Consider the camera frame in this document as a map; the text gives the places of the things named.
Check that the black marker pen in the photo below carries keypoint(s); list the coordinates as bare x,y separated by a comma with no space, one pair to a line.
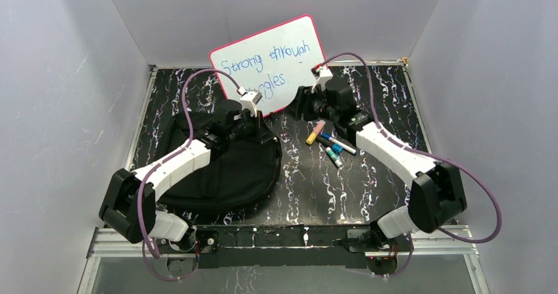
326,142

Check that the yellow pink highlighter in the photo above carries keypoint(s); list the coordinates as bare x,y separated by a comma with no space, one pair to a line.
315,132

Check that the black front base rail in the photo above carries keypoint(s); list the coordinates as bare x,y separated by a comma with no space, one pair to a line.
341,245

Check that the blue capped white marker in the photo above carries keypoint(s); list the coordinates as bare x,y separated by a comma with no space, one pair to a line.
346,147

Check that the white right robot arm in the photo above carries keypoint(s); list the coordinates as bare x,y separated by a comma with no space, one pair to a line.
437,193

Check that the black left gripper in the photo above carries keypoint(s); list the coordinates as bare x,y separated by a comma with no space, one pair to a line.
250,126

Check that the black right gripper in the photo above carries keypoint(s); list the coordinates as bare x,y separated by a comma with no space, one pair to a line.
302,100

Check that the pink framed whiteboard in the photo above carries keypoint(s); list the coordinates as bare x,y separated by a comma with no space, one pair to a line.
274,62

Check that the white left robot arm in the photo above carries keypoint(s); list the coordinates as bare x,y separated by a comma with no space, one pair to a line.
129,205

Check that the black student backpack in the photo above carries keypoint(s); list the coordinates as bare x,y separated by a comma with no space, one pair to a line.
244,175

